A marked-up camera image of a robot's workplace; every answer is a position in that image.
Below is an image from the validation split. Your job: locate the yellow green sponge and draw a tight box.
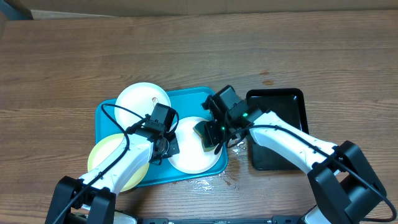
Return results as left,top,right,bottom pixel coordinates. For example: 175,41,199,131
193,121,215,152

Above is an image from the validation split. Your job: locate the white plate with ketchup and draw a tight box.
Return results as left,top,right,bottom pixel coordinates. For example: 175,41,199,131
114,82,171,129

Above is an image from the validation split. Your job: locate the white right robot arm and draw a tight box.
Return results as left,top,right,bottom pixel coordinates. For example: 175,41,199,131
195,95,397,223

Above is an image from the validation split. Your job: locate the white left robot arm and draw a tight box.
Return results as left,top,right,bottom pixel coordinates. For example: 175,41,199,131
45,128,179,223

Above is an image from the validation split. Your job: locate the black water tray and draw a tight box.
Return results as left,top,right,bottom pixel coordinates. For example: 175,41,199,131
246,88,309,170

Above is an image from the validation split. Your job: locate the yellow plate with ketchup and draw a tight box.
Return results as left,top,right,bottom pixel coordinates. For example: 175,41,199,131
87,133,149,192

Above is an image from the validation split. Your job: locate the cardboard back panel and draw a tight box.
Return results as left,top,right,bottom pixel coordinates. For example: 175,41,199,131
20,0,397,16

